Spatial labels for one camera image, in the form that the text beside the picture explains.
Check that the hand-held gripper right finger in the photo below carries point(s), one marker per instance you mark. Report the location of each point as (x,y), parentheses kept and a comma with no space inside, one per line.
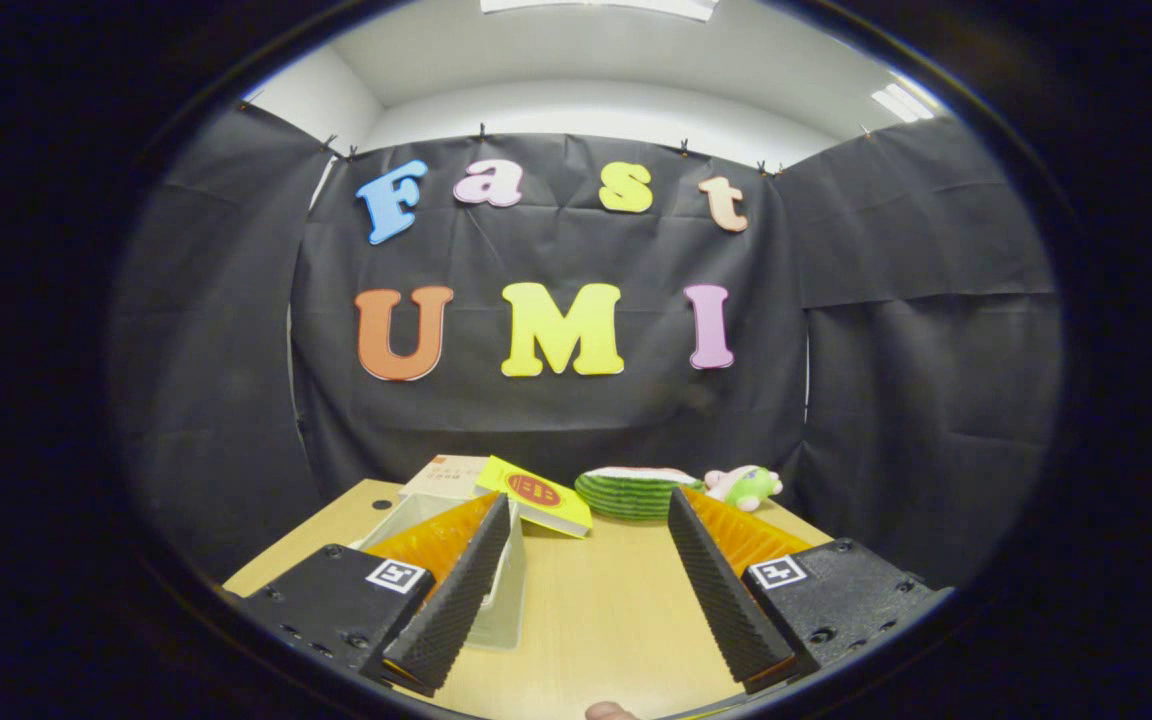
(726,600)

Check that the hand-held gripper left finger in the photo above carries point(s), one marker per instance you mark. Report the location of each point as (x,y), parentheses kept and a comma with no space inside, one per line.
(456,600)

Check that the pale green fabric storage box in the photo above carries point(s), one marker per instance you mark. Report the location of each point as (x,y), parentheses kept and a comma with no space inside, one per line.
(506,590)

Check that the pink and green plush toy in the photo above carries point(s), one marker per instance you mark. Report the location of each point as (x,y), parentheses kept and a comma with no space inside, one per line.
(748,485)

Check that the beige book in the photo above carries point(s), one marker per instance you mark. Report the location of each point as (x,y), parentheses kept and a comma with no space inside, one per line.
(451,475)

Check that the yellow book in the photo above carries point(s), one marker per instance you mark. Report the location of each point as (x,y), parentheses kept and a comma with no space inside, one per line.
(541,492)

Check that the watermelon slice plush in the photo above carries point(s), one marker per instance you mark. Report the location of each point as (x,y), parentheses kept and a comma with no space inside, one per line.
(626,492)

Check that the small ceiling light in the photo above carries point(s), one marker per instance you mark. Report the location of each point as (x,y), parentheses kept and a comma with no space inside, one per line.
(901,100)

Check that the long ceiling light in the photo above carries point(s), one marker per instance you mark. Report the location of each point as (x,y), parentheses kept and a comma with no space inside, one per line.
(601,5)

